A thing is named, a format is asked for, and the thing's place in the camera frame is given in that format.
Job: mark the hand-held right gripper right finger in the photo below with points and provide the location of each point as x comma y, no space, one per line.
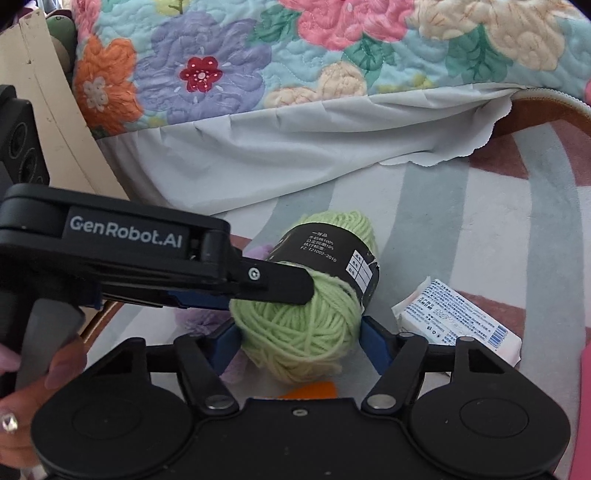
374,344

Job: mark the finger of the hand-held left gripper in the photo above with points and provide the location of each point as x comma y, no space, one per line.
277,284
198,300

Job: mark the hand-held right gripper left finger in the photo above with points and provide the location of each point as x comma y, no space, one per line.
227,346

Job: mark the purple plush toy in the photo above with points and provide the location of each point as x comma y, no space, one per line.
198,323

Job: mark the green yarn ball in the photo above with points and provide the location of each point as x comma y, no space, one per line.
295,332

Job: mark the pink cardboard box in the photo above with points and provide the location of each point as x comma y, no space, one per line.
582,415

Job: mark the person's left hand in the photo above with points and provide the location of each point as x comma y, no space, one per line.
23,424

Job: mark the orange makeup sponge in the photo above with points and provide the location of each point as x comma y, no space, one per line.
314,391

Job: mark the white soap bar packet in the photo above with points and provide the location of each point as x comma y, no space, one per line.
452,318

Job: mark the checkered striped rug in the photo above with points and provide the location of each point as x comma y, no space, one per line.
461,221

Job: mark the dull green round object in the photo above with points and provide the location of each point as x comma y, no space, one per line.
62,32

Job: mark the floral quilted bedspread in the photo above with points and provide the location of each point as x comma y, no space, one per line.
323,46

